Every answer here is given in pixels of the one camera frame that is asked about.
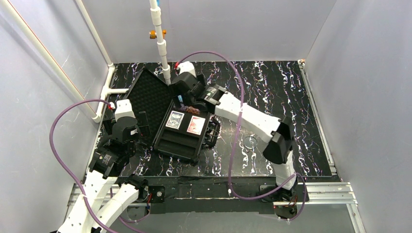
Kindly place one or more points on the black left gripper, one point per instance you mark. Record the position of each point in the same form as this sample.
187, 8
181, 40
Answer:
135, 129

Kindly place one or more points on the white pvc pipe pole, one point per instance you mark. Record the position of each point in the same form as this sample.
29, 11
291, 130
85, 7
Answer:
161, 42

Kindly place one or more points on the white pipe frame left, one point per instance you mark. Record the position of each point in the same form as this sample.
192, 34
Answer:
62, 33

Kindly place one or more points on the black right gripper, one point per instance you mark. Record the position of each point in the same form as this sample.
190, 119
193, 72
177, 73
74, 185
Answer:
185, 95

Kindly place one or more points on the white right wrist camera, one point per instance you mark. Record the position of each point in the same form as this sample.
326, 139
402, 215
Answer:
186, 67

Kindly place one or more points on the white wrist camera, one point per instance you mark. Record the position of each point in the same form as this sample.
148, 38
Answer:
186, 67
123, 109

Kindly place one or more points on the aluminium rail frame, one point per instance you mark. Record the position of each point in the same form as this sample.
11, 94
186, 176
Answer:
278, 88

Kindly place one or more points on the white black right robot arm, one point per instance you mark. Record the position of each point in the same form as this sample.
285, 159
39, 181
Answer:
277, 134

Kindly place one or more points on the black poker set case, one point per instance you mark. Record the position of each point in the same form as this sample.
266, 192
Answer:
150, 97

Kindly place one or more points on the red playing card box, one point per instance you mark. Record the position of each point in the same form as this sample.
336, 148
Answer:
196, 125

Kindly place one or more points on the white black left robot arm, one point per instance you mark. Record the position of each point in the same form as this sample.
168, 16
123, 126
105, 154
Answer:
105, 167

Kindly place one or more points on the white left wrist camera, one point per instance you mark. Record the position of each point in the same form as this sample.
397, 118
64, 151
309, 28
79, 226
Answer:
123, 109

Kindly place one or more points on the blue playing card box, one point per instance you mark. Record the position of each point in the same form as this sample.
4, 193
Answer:
175, 119

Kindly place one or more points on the clear acrylic dealer button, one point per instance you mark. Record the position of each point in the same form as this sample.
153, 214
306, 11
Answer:
250, 142

